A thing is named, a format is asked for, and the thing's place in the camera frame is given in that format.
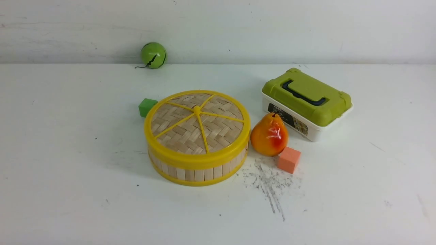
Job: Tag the small green cube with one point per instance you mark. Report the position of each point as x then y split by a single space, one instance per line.
145 106

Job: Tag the green lidded white storage box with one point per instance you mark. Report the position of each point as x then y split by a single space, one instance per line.
305 104

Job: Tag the yellow bamboo steamer basket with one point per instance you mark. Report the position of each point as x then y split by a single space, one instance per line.
199 177

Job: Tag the green ball with black crack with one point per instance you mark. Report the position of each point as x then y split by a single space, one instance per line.
153 55

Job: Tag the orange yellow pear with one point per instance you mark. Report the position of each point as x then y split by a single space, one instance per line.
269 137

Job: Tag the salmon orange cube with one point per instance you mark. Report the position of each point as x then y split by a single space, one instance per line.
288 160

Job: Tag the yellow woven bamboo steamer lid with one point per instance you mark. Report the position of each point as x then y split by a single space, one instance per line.
198 129

